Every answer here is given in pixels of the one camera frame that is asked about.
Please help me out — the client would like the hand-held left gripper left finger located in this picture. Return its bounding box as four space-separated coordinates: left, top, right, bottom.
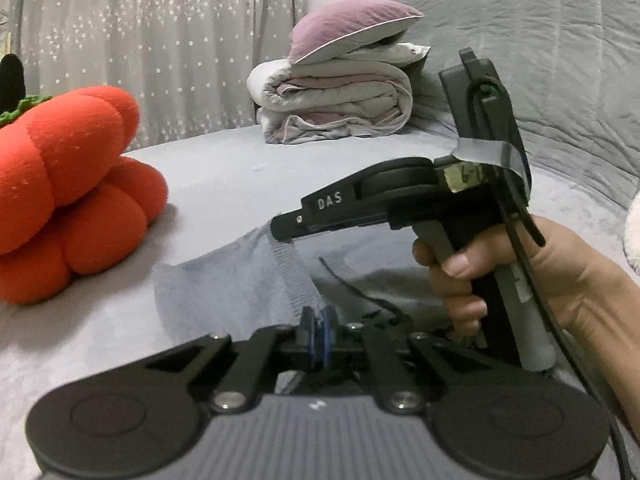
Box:
145 305 321 415

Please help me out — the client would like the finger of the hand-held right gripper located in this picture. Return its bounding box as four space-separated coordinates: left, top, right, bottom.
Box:
270 211 392 242

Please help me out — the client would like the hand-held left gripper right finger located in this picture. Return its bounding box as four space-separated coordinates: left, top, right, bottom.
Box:
322 305 501 415

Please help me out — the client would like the grey knit sweater black pattern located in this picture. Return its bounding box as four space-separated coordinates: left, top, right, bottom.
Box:
155 222 481 356

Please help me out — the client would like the person's right forearm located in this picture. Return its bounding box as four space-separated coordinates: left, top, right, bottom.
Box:
560 260 640 443

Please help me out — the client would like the person's right hand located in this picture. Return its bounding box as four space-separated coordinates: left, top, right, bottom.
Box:
412 212 608 336

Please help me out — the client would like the grey bed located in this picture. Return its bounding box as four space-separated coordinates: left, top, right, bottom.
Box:
0 125 640 461

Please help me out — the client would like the folded white pink quilt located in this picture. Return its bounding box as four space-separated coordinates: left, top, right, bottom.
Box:
247 42 431 145

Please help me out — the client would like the purple pillow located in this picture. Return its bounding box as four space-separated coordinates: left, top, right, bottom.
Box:
290 0 425 65

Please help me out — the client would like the grey quilted bed cover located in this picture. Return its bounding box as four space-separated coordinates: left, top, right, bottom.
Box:
390 0 640 211

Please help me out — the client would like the orange pumpkin plush cushion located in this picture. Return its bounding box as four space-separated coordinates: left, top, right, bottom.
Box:
0 86 168 306

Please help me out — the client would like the grey star print curtain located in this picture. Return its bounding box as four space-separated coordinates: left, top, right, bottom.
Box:
20 0 308 151

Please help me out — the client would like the white fluffy plush toy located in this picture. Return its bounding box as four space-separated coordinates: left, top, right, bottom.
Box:
622 192 640 273

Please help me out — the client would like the black cable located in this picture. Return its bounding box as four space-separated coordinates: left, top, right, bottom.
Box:
467 80 640 480

